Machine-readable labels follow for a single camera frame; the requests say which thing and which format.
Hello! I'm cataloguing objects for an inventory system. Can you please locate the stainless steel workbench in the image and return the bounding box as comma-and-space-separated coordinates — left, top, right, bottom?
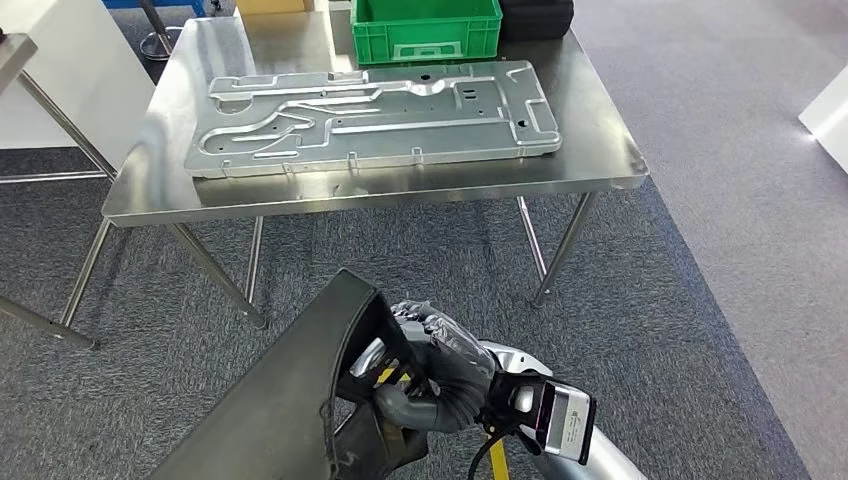
101, 9, 651, 331

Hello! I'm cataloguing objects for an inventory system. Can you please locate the stainless steel table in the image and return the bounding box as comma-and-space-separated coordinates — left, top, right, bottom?
0, 33, 121, 351

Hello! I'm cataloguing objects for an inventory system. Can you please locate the black plastic frame part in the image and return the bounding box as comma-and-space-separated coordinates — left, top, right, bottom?
148, 268, 439, 480

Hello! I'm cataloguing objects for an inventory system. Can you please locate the black hard case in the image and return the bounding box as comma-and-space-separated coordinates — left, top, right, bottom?
498, 0, 576, 42

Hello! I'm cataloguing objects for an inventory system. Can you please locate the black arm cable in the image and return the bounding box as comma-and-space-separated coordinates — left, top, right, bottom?
466, 427, 515, 480

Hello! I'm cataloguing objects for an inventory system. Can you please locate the cardboard box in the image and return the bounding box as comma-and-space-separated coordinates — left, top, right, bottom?
235, 0, 316, 16

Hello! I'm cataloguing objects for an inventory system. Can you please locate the white booth panel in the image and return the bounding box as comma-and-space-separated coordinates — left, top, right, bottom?
0, 0, 157, 174

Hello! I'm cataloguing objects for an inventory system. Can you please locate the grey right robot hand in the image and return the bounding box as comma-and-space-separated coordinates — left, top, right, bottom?
347, 299, 498, 435

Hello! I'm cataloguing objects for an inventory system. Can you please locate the stamped grey metal panel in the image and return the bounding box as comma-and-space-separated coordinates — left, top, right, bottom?
183, 59, 564, 180

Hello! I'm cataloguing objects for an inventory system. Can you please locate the blue metal cart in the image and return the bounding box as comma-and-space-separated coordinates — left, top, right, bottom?
102, 0, 207, 18

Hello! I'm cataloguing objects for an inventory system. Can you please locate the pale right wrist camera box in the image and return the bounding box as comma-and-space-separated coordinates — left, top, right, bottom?
535, 380, 598, 466

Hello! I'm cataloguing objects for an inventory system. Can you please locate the green plastic crate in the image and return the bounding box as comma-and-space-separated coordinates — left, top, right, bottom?
349, 0, 505, 68

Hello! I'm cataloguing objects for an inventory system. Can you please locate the white lit block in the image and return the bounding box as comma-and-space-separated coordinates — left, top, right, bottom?
798, 62, 848, 177

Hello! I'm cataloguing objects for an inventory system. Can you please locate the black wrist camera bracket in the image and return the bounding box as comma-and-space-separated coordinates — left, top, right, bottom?
480, 370, 564, 458

